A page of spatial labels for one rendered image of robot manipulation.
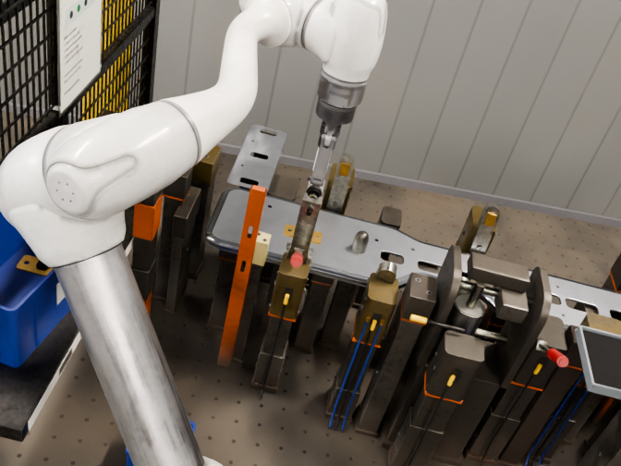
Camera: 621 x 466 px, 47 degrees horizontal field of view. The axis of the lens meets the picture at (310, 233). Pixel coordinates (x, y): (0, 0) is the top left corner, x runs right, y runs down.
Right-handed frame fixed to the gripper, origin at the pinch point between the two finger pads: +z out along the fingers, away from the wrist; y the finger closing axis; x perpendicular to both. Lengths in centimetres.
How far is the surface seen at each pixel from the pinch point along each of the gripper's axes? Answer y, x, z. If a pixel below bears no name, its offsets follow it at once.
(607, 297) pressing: -6, 71, 14
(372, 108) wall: -181, 18, 71
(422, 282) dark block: 20.4, 23.9, 1.6
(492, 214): -12.8, 40.5, 4.5
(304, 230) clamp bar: 16.3, 0.0, 0.0
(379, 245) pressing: -3.1, 17.1, 13.6
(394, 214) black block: -17.6, 20.1, 14.6
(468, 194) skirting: -186, 77, 107
